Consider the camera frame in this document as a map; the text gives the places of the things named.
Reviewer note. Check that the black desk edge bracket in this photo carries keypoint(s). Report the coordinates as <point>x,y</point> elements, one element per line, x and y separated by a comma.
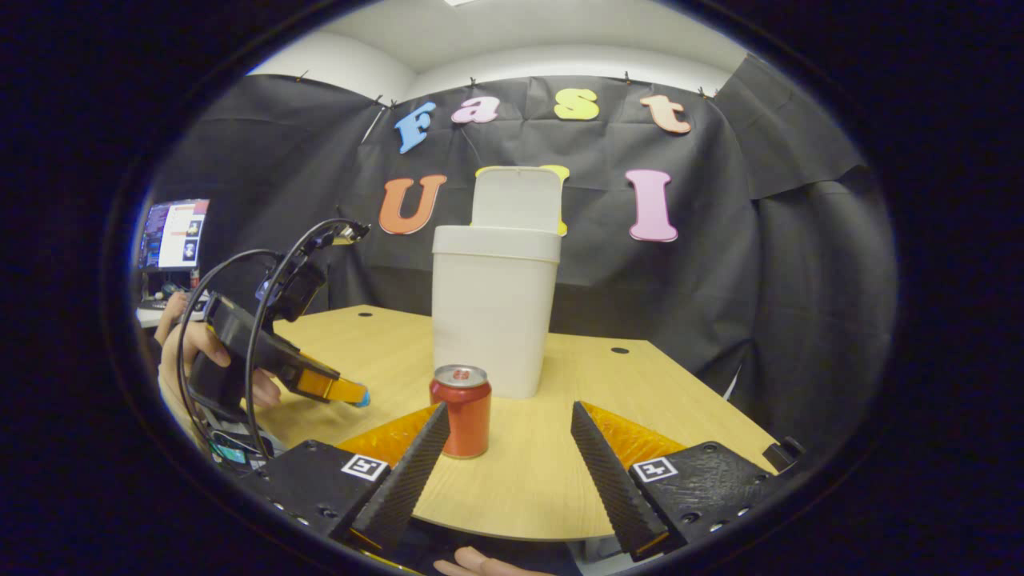
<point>784,454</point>

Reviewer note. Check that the wooden desktop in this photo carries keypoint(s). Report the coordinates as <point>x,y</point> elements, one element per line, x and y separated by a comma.
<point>544,448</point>

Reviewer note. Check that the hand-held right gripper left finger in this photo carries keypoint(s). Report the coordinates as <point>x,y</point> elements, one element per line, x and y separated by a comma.
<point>408,480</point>

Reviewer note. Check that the computer monitor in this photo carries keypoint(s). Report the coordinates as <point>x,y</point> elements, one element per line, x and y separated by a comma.
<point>180,236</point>

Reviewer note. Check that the white side desk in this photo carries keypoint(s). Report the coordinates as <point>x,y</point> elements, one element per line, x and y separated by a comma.
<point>148,317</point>

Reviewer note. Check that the white desktop garbage bin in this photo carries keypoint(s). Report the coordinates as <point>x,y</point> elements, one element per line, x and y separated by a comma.
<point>492,320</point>

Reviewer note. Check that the red pop can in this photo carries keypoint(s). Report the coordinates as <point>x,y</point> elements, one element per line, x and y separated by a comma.
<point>464,416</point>

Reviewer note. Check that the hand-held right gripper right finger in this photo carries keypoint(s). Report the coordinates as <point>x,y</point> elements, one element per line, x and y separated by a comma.
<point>612,484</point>

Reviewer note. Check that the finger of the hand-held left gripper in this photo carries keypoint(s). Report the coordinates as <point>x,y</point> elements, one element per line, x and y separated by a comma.
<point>316,374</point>

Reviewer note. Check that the black backdrop cloth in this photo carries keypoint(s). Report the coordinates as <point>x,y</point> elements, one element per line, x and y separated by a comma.
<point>760,304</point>

